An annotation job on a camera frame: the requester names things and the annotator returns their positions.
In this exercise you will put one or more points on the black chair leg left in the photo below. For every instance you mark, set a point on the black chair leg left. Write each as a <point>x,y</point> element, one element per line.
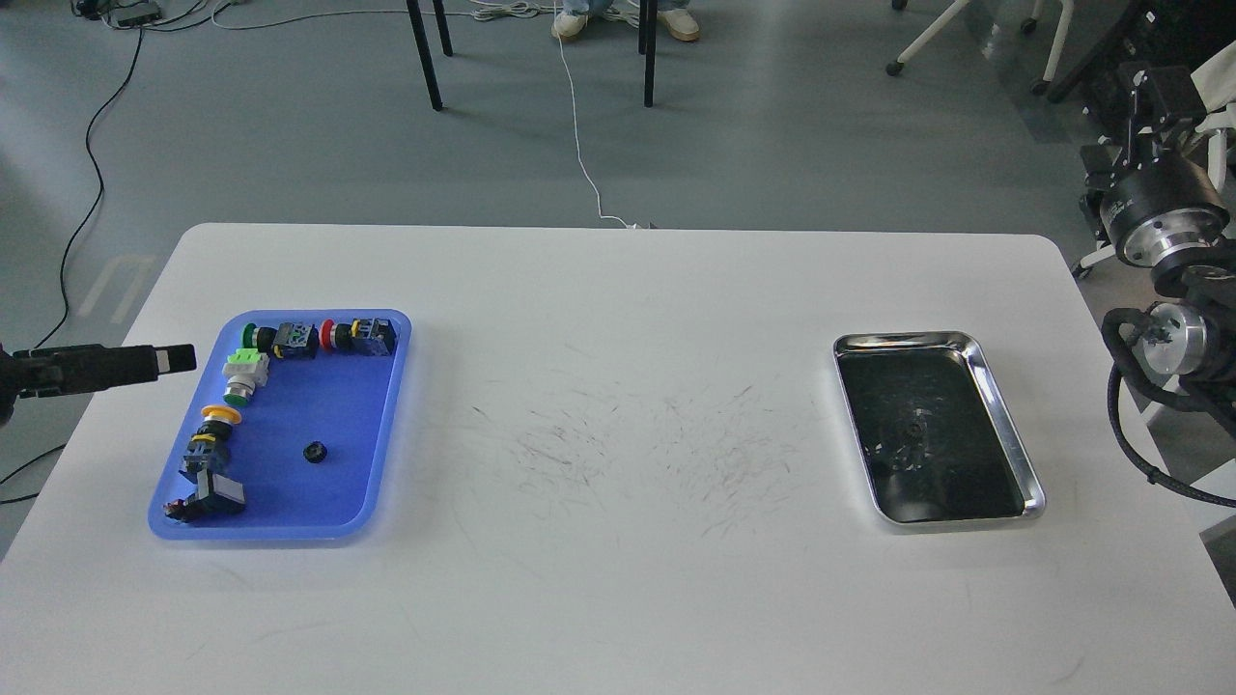
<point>422,44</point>

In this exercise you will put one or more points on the white shoe left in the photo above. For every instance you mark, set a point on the white shoe left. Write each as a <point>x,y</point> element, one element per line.
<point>566,26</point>

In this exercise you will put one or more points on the white shoe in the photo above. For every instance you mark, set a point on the white shoe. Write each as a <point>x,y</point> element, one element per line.
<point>681,24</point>
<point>566,26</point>

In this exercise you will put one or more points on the yellow push button switch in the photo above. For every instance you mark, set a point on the yellow push button switch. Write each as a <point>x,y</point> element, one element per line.
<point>207,449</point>

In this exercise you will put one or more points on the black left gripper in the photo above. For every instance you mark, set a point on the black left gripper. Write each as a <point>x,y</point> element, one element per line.
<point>62,371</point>

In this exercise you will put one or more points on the blue plastic tray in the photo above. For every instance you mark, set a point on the blue plastic tray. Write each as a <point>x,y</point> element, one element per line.
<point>346,401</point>

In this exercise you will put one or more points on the silver metal tray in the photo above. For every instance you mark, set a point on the silver metal tray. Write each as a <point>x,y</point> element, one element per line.
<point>970,469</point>

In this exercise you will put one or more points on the green push button switch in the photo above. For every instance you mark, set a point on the green push button switch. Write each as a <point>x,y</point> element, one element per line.
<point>291,340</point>

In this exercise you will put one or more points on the black chair leg right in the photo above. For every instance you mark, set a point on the black chair leg right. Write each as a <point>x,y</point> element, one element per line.
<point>647,47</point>

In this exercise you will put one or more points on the black switch with red tip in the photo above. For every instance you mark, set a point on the black switch with red tip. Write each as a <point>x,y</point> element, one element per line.
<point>215,494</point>

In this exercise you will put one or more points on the white shoe right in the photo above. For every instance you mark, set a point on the white shoe right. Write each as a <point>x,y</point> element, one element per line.
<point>681,24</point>

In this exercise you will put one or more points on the black chair leg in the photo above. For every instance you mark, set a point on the black chair leg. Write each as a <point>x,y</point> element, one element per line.
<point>647,47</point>
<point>422,44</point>

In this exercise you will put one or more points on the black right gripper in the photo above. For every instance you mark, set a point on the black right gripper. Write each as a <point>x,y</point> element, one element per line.
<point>1167,206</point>

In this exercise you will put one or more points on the white chair frame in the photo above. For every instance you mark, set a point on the white chair frame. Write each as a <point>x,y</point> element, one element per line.
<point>1210,146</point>

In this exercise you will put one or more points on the white green push button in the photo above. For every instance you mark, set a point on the white green push button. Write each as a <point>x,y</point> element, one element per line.
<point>247,370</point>

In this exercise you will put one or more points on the red push button switch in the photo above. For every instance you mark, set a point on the red push button switch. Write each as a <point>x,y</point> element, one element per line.
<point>374,337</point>

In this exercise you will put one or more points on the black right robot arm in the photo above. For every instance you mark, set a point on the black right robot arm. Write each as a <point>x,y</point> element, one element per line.
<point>1178,353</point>

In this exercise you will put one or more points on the beige cloth on chair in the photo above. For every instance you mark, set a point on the beige cloth on chair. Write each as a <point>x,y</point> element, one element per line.
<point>1215,80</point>

